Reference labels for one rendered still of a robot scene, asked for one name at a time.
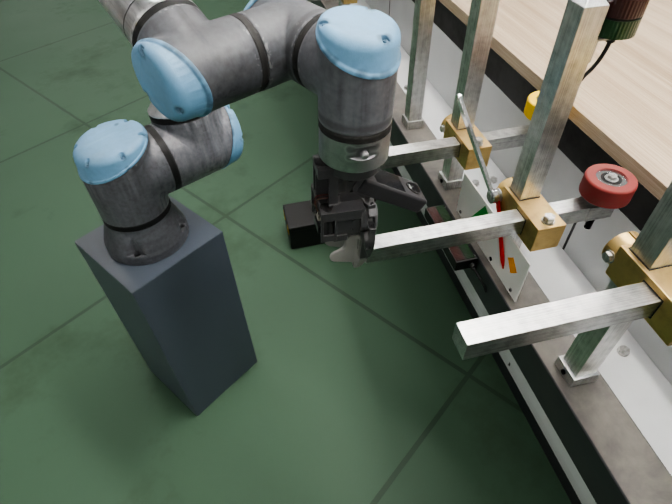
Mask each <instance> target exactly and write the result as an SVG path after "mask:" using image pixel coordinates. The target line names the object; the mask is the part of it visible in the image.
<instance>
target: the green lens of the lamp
mask: <svg viewBox="0 0 672 504"><path fill-rule="evenodd" d="M642 18H643V16H642V17H641V18H640V19H638V20H635V21H614V20H609V19H605V20H604V23H603V25H602V28H601V31H600V33H599V36H598V37H600V38H604V39H609V40H627V39H631V38H633V37H634V36H635V34H636V32H637V30H638V27H639V25H640V23H641V20H642Z"/></svg>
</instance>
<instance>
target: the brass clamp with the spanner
mask: <svg viewBox="0 0 672 504"><path fill-rule="evenodd" d="M512 180H513V177H510V178H507V179H505V180H503V181H502V182H501V183H500V184H499V185H498V187H497V188H499V189H500V190H501V191H502V194H503V198H502V201H501V202H500V207H501V212H502V211H508V210H513V209H517V210H518V211H519V213H520V214H521V215H522V217H523V218H524V219H525V223H524V226H523V228H522V231H521V233H520V234H517V235H518V236H519V237H520V239H521V240H522V242H523V243H524V244H525V246H526V247H527V249H528V250H529V251H530V252H532V251H537V250H542V249H547V248H552V247H557V246H558V243H559V241H560V239H561V237H562V234H563V232H564V230H565V228H566V223H565V222H564V221H563V220H562V219H561V217H560V216H559V215H558V214H557V213H556V212H555V210H554V209H553V208H552V207H551V206H550V204H549V203H548V202H547V201H546V200H545V199H544V197H543V196H542V195H541V194H540V195H539V197H535V198H530V199H524V200H519V198H518V197H517V196H516V195H515V193H514V192H513V191H512V189H511V188H510V186H511V183H512ZM497 188H496V189H497ZM545 213H552V214H554V215H555V216H556V217H555V224H554V225H552V226H547V225H545V224H543V223H542V222H541V219H542V217H544V216H545Z"/></svg>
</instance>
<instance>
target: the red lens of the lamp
mask: <svg viewBox="0 0 672 504"><path fill-rule="evenodd" d="M606 1H607V2H608V3H609V5H610V6H609V9H608V12H607V15H606V17H609V18H614V19H625V20H629V19H637V18H640V17H642V16H643V15H644V13H645V11H646V9H647V6H648V4H649V1H650V0H606Z"/></svg>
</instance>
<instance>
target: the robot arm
mask: <svg viewBox="0 0 672 504"><path fill-rule="evenodd" d="M99 2H100V3H101V4H102V6H103V7H104V8H105V10H106V11H107V12H108V14H109V15H110V16H111V18H112V19H113V20H114V22H115V23H116V25H117V26H118V27H119V29H120V30H121V31H122V33H123V34H124V35H125V37H126V38H127V39H128V41H129V42H130V43H131V45H132V52H131V59H132V64H133V68H134V71H135V74H136V76H137V79H138V81H139V83H140V85H141V87H142V89H143V90H144V92H146V93H147V95H148V96H149V100H150V101H151V104H150V105H149V107H148V110H147V112H148V115H149V117H150V120H151V123H150V124H148V125H145V126H142V125H141V124H140V123H138V122H136V121H133V120H130V121H127V120H126V119H119V120H113V121H108V122H105V123H102V124H99V125H97V127H96V128H91V129H90V130H88V131H87V132H86V133H84V134H83V135H82V136H81V137H80V138H79V139H78V141H77V142H76V144H75V146H74V150H73V159H74V162H75V164H76V167H77V169H78V174H79V177H80V178H81V180H82V181H83V183H84V185H85V187H86V189H87V191H88V193H89V195H90V197H91V199H92V201H93V203H94V205H95V206H96V208H97V210H98V212H99V214H100V216H101V218H102V220H103V222H104V243H105V247H106V249H107V251H108V252H109V254H110V256H111V257H112V258H113V259H114V260H116V261H118V262H120V263H122V264H126V265H135V266H138V265H147V264H152V263H155V262H158V261H161V260H163V259H165V258H167V257H169V256H171V255H172V254H174V253H175V252H176V251H177V250H178V249H180V248H181V246H182V245H183V244H184V243H185V241H186V239H187V237H188V233H189V226H188V223H187V220H186V217H185V216H184V214H183V213H182V212H181V211H180V210H179V209H178V208H177V207H176V205H175V204H174V203H173V202H172V201H171V200H170V198H169V195H168V194H169V193H171V192H174V191H176V190H178V189H180V188H182V187H184V186H186V185H189V184H191V183H193V182H195V181H197V180H199V179H201V178H203V177H206V176H208V175H210V174H212V173H214V172H216V171H218V170H220V169H224V168H226V167H227V166H228V165H230V164H231V163H233V162H235V161H236V160H238V159H239V157H240V156H241V154H242V151H243V138H242V131H241V127H240V124H239V121H238V119H237V117H236V115H235V113H234V111H233V110H232V109H230V106H229V104H231V103H234V102H236V101H239V100H241V99H243V98H246V97H248V96H251V95H253V94H256V93H258V92H262V91H264V90H267V89H270V88H272V87H275V86H277V85H279V84H282V83H284V82H287V81H290V80H293V81H295V82H296V83H298V84H300V85H301V86H303V87H305V88H307V89H308V90H309V91H311V92H313V93H315V94H316V95H317V96H318V122H319V123H318V125H319V154H317V155H313V183H311V205H312V212H315V213H314V222H315V225H316V229H317V232H318V234H320V235H321V243H323V242H325V244H326V245H328V246H333V247H341V248H339V249H337V250H335V251H333V252H332V253H331V254H330V260H331V261H333V262H352V265H353V267H354V268H356V267H360V266H361V265H362V264H363V263H364V262H365V261H366V260H367V259H368V258H369V257H370V256H371V254H372V252H373V249H374V246H375V233H376V228H377V225H378V209H377V205H376V202H375V201H376V200H380V201H383V202H386V203H389V204H392V205H395V206H398V207H401V208H404V209H407V210H410V211H413V212H419V211H420V210H421V209H422V208H423V207H424V205H425V204H426V203H427V201H426V199H425V197H424V195H423V193H422V191H421V190H420V188H419V186H418V184H417V183H416V182H413V181H411V180H408V179H405V178H403V177H400V176H397V175H395V174H392V173H389V172H387V171H384V170H382V169H380V166H381V165H383V164H384V163H385V162H386V160H387V159H388V154H389V146H390V137H391V128H392V118H393V109H394V100H395V91H396V83H397V74H398V69H399V66H400V63H401V51H400V43H401V33H400V29H399V27H398V25H397V24H396V22H395V21H394V20H393V19H392V18H391V17H390V16H388V15H387V14H385V13H383V12H381V11H378V10H376V9H374V10H372V9H368V8H367V7H364V6H356V5H345V6H337V7H334V8H331V9H328V10H327V9H324V8H322V7H320V6H317V5H315V4H313V3H311V2H308V1H306V0H250V1H249V2H248V4H247V5H246V7H245V8H244V10H243V11H241V12H237V13H233V14H229V15H226V16H223V17H219V18H216V19H213V20H208V19H207V18H206V16H205V15H204V14H203V12H202V11H201V10H200V9H199V8H198V6H197V5H196V4H195V3H194V2H193V1H191V0H99ZM333 231H334V232H333Z"/></svg>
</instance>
